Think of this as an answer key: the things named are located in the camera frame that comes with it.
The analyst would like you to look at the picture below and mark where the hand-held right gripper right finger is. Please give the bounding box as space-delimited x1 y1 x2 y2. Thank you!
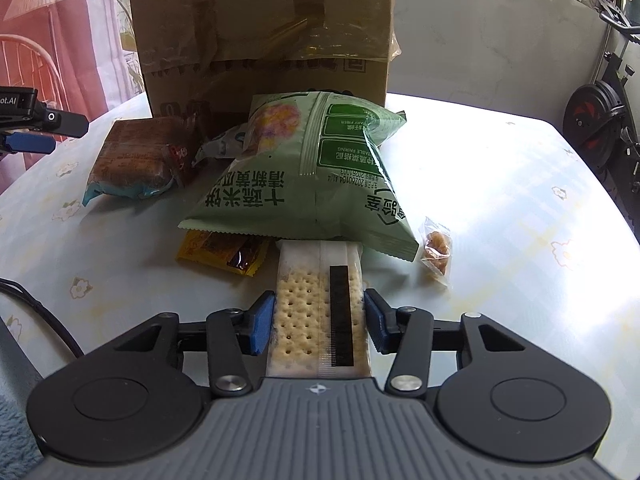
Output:
364 288 538 397

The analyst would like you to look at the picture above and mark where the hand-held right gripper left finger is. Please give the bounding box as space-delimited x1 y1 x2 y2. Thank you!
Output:
110 291 277 396

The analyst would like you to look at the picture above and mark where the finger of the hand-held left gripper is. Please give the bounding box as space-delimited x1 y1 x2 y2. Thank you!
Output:
0 111 90 137
0 131 57 157

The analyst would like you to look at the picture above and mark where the clear cracker packet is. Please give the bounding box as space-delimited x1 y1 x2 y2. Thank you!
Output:
265 240 373 380

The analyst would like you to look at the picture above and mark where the brown cardboard box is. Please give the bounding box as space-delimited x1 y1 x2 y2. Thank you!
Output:
129 0 401 121

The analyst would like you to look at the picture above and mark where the pink printed curtain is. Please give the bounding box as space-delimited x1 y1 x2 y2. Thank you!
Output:
0 0 151 196

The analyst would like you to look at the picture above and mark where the brown bread packet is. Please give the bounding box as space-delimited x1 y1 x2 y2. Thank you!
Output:
82 116 198 207

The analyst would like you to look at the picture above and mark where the yellow snack packet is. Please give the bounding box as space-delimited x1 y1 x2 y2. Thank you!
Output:
176 230 271 277

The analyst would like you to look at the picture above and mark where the small clear nut packet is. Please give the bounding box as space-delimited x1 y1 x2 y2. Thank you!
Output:
419 216 453 288

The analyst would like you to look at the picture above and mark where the green snack bag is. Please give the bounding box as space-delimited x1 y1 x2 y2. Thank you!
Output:
178 91 420 262

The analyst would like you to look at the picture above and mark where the grey white snack packet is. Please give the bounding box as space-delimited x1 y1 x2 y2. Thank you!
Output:
192 122 251 163

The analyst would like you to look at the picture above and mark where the white floral tablecloth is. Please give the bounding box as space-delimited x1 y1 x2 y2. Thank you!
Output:
0 91 640 461

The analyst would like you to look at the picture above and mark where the blue fluffy towel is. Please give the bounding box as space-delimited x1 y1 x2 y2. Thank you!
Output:
0 392 46 468

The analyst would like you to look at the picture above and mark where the black exercise bike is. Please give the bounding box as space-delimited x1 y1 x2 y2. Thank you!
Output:
562 0 640 191

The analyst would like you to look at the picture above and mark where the black cable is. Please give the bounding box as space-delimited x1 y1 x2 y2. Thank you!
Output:
0 279 85 358

